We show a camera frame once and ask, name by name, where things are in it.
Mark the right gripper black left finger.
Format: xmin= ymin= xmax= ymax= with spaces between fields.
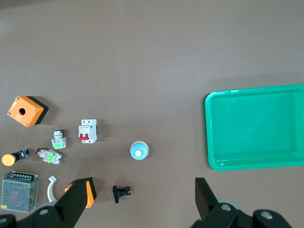
xmin=14 ymin=177 xmax=93 ymax=228

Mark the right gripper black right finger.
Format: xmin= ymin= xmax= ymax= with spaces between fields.
xmin=191 ymin=177 xmax=293 ymax=228

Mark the white circuit breaker red switch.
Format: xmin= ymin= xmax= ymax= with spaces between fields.
xmin=78 ymin=118 xmax=98 ymax=144

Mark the small white curved clamp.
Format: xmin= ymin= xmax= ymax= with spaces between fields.
xmin=47 ymin=175 xmax=58 ymax=203

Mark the metal mesh power supply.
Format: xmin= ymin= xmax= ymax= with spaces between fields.
xmin=0 ymin=170 xmax=39 ymax=214

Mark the orange round buzzer black base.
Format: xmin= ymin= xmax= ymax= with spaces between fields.
xmin=1 ymin=148 xmax=31 ymax=167

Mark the blue white dome button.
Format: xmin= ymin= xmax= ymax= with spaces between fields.
xmin=129 ymin=141 xmax=150 ymax=160

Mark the green plastic tray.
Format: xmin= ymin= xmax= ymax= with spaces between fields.
xmin=204 ymin=84 xmax=304 ymax=171

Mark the brown table cover mat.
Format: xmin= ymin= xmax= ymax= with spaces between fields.
xmin=0 ymin=0 xmax=304 ymax=228

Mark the orange push-button enclosure box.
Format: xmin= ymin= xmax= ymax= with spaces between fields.
xmin=6 ymin=95 xmax=50 ymax=128
xmin=64 ymin=177 xmax=97 ymax=209

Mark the red pilot light switch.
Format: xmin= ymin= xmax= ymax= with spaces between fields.
xmin=35 ymin=148 xmax=63 ymax=166

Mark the green push button switch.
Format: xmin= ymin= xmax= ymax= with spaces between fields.
xmin=51 ymin=129 xmax=67 ymax=150

